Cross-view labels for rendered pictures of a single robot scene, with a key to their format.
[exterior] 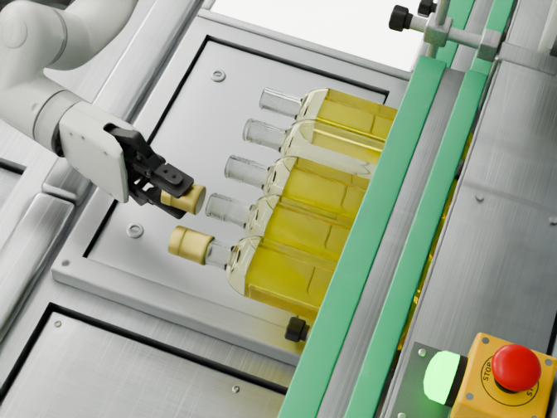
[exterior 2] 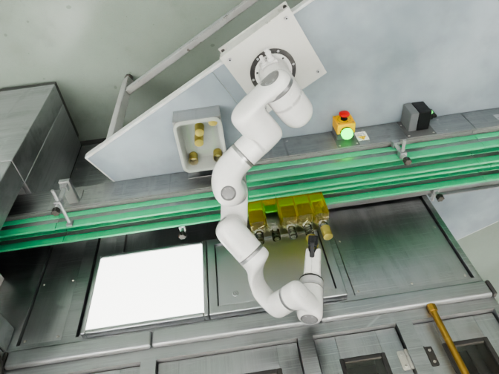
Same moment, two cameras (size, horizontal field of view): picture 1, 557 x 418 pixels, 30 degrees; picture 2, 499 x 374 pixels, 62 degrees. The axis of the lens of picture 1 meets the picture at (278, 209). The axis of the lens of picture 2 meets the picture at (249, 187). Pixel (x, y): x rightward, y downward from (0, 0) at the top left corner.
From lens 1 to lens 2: 1.50 m
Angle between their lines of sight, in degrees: 66
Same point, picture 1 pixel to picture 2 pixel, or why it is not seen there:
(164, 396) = (356, 254)
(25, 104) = (318, 289)
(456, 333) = (330, 143)
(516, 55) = not seen: hidden behind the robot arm
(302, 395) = (364, 161)
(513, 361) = (344, 113)
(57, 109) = (313, 277)
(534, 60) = not seen: hidden behind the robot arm
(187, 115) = not seen: hidden behind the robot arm
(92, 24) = (268, 292)
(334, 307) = (339, 165)
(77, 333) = (356, 284)
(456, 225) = (301, 152)
